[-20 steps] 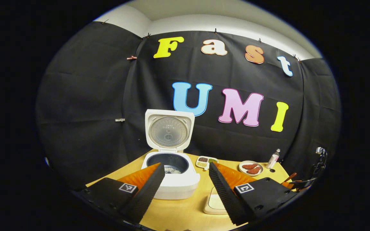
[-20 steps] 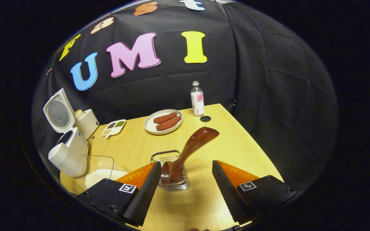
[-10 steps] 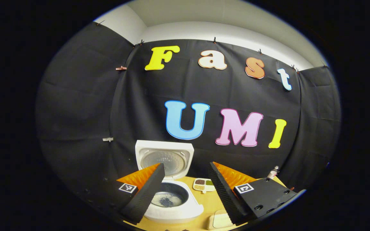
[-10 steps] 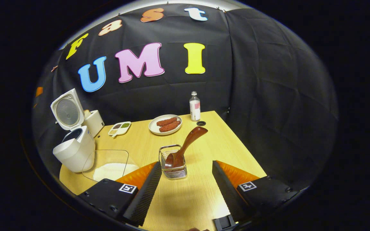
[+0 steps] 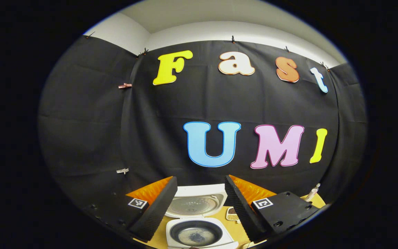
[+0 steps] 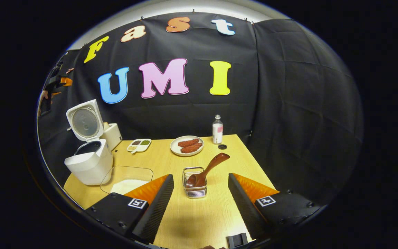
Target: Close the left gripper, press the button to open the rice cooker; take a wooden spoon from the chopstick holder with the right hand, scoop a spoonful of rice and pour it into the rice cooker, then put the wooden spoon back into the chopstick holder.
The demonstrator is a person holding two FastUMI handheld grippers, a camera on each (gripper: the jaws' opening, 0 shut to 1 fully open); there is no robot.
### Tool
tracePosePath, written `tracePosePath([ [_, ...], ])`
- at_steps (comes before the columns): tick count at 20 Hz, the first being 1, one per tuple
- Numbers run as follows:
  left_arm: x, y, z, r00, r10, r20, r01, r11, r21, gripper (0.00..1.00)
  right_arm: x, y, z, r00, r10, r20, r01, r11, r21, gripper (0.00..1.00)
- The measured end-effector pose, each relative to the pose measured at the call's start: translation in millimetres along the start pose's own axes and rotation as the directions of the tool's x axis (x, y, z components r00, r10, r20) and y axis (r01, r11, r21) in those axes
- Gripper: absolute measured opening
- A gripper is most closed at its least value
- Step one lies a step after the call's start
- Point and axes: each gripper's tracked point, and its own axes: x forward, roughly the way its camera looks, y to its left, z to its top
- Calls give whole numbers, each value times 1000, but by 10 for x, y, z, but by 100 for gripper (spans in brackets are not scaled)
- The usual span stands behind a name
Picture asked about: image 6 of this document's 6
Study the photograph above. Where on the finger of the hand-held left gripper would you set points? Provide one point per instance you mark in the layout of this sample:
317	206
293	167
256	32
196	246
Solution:
66	82

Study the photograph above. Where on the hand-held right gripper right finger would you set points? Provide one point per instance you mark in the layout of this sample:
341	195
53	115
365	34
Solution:
245	211

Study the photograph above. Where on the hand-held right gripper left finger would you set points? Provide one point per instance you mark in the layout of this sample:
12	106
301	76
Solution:
154	211

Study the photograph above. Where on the white rice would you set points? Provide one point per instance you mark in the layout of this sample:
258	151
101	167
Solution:
126	186

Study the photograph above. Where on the wooden spoon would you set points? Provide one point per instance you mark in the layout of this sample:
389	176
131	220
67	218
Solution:
212	164

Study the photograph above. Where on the white rice cooker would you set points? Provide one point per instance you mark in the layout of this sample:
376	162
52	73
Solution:
88	166

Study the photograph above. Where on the clear rice container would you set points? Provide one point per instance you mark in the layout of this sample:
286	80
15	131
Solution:
123	173

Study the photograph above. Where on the copper cloth clip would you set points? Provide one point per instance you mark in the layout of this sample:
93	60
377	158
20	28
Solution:
69	70

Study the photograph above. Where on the toast bread slice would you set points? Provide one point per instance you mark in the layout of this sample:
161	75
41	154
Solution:
106	126

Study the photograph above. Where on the white round plate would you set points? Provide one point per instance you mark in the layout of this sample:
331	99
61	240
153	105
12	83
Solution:
174	148

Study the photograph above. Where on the white divided grain dish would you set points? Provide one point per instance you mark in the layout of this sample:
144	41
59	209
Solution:
139	145

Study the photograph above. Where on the black round table grommet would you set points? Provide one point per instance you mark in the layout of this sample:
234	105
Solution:
222	146

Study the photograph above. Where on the white toaster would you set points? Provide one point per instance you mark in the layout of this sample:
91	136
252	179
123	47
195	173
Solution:
114	136

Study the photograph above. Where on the red sausage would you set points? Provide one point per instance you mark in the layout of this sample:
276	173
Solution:
188	142
192	148

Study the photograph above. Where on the clear bottle pink label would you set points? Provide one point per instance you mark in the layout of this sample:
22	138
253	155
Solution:
217	131

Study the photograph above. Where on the black backdrop cloth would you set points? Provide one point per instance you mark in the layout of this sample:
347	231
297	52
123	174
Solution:
282	103

